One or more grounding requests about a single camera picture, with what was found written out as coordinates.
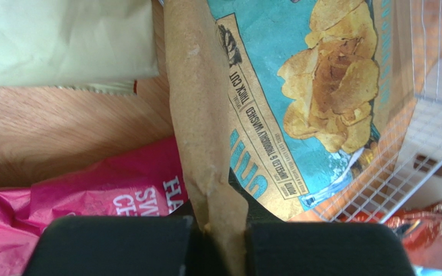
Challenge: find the red Doritos bag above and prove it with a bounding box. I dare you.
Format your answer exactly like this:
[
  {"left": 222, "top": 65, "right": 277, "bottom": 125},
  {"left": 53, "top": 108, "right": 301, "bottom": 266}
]
[{"left": 338, "top": 200, "right": 442, "bottom": 275}]

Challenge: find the white wire wooden shelf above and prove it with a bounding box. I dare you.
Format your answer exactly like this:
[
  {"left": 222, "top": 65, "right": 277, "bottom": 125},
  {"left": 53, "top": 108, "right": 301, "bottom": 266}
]
[{"left": 295, "top": 1, "right": 442, "bottom": 223}]

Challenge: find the cream orange chips bag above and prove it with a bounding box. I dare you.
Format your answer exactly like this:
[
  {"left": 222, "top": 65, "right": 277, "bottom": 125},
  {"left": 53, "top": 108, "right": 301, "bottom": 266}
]
[{"left": 0, "top": 1, "right": 159, "bottom": 95}]

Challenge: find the blue Doritos bag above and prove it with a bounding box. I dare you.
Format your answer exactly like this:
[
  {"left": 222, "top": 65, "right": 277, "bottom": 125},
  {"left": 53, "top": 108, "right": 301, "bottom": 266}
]
[{"left": 413, "top": 265, "right": 442, "bottom": 276}]

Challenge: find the pink Real chips bag left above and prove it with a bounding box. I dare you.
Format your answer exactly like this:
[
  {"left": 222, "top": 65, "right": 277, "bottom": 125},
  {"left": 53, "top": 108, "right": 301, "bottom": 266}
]
[{"left": 0, "top": 137, "right": 188, "bottom": 275}]

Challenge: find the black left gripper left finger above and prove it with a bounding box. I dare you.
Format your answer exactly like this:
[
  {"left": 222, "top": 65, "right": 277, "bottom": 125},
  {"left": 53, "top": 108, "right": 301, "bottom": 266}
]
[{"left": 23, "top": 216, "right": 221, "bottom": 275}]

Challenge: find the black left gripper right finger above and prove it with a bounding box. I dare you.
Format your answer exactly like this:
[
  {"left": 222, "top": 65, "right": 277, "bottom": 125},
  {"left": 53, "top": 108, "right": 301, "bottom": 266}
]
[{"left": 246, "top": 223, "right": 415, "bottom": 275}]

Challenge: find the tan kettle chips bag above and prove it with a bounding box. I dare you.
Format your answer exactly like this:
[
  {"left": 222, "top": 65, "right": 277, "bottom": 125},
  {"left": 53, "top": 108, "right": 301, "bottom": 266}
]
[{"left": 162, "top": 1, "right": 411, "bottom": 275}]

